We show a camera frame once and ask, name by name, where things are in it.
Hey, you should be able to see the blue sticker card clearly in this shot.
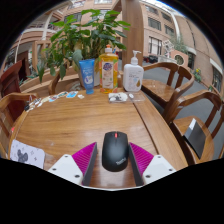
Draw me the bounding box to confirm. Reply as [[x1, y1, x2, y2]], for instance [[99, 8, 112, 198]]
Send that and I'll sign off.
[[66, 90, 79, 99]]

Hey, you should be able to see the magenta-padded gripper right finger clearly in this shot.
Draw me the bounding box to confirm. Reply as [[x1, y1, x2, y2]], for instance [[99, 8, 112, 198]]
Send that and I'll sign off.
[[128, 141, 177, 187]]

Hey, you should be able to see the white pump bottle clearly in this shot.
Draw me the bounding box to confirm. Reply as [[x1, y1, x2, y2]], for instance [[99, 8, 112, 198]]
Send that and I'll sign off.
[[122, 50, 145, 93]]

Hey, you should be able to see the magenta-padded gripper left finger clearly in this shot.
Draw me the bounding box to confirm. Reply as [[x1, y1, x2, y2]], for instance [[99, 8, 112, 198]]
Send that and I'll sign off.
[[47, 141, 99, 187]]

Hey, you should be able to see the black notebook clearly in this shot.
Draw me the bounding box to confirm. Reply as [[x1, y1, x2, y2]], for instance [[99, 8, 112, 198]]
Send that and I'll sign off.
[[183, 118, 208, 160]]

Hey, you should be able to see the dark red wooden chair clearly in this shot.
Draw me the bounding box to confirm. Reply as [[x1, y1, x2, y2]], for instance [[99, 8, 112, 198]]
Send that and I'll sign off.
[[0, 59, 24, 123]]

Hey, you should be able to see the green potted plant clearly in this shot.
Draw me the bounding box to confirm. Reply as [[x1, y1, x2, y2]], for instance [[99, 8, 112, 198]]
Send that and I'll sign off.
[[35, 8, 132, 88]]

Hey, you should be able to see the white grey printed mouse pad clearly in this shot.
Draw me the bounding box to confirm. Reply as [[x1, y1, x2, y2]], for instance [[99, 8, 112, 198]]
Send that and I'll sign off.
[[9, 139, 46, 170]]

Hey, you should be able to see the blue squeeze tube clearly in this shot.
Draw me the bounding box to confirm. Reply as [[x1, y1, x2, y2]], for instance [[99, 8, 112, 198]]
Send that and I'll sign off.
[[78, 58, 96, 96]]

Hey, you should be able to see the clear plastic bag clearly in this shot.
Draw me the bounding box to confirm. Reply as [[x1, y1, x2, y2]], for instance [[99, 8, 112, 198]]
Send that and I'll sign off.
[[107, 92, 146, 103]]

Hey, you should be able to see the yellow dish soap bottle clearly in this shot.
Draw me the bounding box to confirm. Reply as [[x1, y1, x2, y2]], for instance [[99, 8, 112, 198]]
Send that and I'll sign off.
[[98, 44, 120, 95]]

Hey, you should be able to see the wooden armchair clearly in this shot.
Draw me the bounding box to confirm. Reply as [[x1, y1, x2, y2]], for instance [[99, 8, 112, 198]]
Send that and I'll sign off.
[[48, 68, 81, 96], [163, 89, 224, 166], [0, 92, 40, 159], [141, 61, 195, 113]]

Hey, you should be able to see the dark parked car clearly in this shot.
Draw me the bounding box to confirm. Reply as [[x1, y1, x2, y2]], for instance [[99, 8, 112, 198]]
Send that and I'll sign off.
[[148, 54, 159, 64]]

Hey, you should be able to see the black computer mouse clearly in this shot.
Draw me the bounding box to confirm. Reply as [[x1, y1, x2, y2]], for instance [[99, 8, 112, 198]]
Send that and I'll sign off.
[[101, 130, 130, 173]]

